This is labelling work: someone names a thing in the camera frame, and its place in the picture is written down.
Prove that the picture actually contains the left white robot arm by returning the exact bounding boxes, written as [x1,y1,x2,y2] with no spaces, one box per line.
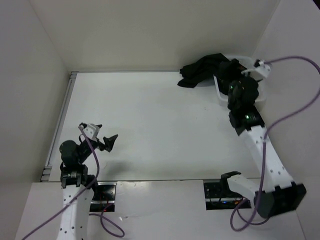
[57,123,118,240]

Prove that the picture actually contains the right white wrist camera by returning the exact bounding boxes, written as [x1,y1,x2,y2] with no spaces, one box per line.
[241,59,271,81]

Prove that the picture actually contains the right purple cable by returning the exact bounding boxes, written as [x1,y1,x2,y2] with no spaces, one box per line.
[229,56,320,232]

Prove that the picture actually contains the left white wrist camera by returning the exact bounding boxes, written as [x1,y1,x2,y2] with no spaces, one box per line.
[79,123,98,140]

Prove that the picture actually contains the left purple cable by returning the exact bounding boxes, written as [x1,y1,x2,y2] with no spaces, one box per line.
[23,126,126,240]

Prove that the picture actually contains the aluminium table edge rail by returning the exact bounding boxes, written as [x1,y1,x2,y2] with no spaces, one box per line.
[40,71,78,182]

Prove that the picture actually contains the purple cable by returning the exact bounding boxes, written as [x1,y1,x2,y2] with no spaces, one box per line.
[23,126,126,240]
[229,56,320,232]

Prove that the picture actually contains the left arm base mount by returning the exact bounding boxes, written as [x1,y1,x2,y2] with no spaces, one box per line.
[89,181,117,213]

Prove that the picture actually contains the black shorts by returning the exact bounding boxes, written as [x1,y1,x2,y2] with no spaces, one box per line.
[176,52,247,89]

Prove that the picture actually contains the white plastic basket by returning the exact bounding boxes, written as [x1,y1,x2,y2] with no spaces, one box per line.
[213,54,267,108]

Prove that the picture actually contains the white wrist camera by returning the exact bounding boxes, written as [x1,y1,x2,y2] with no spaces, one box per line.
[241,59,271,81]
[79,123,98,140]

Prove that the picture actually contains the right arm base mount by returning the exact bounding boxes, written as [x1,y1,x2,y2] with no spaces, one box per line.
[203,179,244,211]

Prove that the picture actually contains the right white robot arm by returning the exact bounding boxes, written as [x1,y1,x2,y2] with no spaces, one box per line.
[219,60,307,220]

